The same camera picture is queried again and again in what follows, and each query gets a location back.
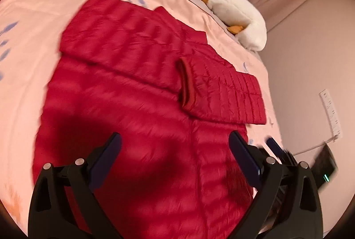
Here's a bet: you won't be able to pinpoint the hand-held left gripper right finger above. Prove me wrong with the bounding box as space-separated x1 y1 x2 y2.
228 131 324 239

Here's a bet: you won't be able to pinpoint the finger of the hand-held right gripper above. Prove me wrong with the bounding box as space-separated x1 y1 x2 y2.
265 137 292 166

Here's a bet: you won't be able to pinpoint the red down jacket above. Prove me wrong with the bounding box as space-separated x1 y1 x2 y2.
32 0 267 238

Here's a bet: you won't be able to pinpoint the white power strip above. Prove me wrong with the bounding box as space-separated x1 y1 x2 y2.
319 89 343 139

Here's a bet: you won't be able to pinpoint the pink printed bedspread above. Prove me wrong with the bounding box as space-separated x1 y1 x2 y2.
0 0 284 239

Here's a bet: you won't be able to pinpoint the white cable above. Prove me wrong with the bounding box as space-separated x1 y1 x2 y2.
293 137 339 157

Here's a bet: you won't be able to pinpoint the white plush goose toy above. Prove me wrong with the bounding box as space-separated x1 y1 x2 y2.
159 0 267 51

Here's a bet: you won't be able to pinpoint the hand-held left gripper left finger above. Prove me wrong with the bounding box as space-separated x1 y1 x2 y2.
28 132 123 239

